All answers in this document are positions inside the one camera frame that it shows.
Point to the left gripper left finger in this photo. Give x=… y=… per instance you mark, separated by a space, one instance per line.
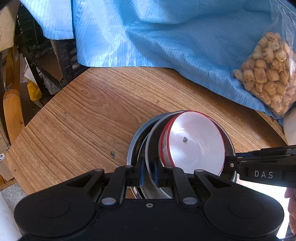
x=115 y=184

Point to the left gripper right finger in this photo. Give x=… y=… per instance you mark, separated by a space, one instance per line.
x=181 y=183

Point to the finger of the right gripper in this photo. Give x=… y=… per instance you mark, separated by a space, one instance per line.
x=269 y=152
x=231 y=164

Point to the steel bowl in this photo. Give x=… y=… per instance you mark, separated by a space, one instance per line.
x=153 y=160

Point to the large white red-rimmed bowl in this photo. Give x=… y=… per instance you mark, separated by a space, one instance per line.
x=170 y=141

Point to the steel plate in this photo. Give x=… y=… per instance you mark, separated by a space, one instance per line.
x=137 y=149

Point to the small white red-rimmed bowl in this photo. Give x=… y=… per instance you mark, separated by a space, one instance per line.
x=203 y=145

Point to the right hand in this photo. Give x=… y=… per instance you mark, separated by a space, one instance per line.
x=290 y=193

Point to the wooden raised shelf board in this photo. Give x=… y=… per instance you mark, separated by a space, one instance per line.
x=274 y=124

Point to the plastic bag of biscuits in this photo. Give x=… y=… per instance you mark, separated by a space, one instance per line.
x=268 y=73

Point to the blue cloth cover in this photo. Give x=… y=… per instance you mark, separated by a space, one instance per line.
x=202 y=40

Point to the wooden folding chair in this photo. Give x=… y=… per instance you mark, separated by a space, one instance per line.
x=12 y=99

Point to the black plastic crate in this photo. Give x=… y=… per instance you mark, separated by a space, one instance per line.
x=66 y=54

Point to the cardboard box with print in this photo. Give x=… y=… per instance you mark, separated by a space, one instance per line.
x=8 y=24

